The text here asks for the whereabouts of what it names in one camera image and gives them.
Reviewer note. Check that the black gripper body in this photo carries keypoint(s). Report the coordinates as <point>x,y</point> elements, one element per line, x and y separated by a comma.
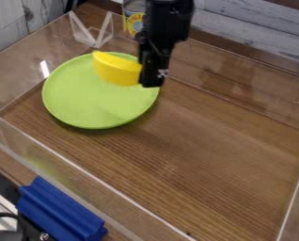
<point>166,22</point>

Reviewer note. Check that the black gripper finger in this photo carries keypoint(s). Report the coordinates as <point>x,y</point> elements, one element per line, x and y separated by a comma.
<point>154,59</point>

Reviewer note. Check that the yellow toy banana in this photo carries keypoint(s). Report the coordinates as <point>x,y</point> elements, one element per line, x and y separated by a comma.
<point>117,68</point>

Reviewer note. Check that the green round plate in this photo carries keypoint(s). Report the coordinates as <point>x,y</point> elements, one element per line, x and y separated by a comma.
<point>86,102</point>

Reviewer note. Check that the yellow labelled can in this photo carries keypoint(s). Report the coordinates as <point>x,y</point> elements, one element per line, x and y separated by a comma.
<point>133,10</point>

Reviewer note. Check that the blue plastic block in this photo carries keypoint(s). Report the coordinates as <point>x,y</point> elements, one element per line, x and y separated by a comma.
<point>58,214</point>

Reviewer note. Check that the clear acrylic triangle bracket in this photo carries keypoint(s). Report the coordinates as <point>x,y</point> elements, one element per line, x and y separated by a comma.
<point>93,36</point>

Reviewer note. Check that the clear acrylic enclosure wall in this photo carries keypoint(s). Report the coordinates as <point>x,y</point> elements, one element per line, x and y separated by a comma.
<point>26,158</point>

